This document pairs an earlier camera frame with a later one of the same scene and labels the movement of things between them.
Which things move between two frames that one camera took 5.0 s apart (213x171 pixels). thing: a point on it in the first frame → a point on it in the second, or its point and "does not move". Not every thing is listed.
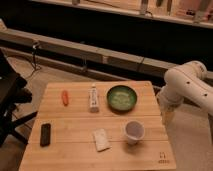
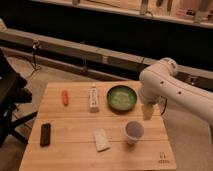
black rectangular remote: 45,134 does not move
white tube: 94,104 does not move
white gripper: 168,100 → 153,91
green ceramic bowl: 121,98 does not move
